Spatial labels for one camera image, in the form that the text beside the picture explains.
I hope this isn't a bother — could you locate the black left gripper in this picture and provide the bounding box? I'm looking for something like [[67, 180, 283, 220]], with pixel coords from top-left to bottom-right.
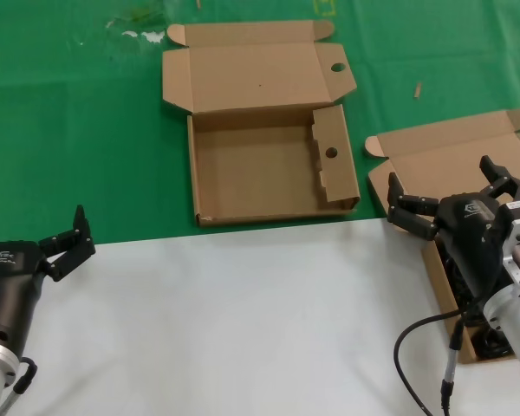
[[0, 205, 97, 352]]

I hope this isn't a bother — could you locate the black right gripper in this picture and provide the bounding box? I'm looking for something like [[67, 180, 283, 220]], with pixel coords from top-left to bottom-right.
[[387, 154, 520, 300]]

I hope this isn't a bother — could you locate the empty open cardboard box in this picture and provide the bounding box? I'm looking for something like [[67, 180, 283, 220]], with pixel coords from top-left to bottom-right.
[[161, 19, 361, 227]]

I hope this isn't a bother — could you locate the green table cloth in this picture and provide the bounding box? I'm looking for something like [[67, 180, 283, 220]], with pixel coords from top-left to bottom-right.
[[0, 0, 520, 250]]

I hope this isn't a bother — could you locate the open cardboard box with cables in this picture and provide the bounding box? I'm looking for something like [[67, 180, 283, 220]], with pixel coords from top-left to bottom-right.
[[364, 108, 520, 365]]

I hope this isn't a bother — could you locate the pile of black power cords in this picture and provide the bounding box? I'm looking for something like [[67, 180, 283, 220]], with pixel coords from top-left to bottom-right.
[[437, 242, 517, 361]]

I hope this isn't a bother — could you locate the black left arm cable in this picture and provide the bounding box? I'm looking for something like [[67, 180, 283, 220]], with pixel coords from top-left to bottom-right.
[[0, 354, 39, 416]]

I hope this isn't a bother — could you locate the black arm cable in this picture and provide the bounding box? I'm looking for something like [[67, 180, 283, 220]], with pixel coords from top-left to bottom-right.
[[0, 354, 39, 416], [393, 298, 489, 416]]

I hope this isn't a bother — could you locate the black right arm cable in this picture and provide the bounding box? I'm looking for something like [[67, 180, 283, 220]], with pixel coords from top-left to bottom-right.
[[393, 298, 489, 416]]

